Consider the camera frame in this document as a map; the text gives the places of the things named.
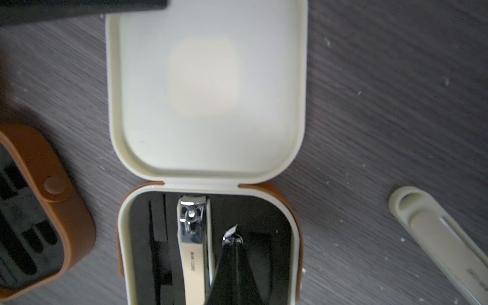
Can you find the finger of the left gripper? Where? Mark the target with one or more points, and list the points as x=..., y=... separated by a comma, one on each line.
x=17, y=12

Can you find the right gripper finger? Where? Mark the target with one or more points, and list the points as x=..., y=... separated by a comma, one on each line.
x=234, y=282

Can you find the brown nail clipper case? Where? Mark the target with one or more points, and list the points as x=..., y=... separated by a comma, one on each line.
x=46, y=228

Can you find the small clipper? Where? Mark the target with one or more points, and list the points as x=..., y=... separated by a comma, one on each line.
x=232, y=236

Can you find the cream nail clipper case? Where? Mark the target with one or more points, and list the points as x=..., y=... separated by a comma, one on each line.
x=208, y=98

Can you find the cream large nail clipper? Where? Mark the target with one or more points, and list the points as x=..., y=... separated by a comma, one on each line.
x=195, y=245

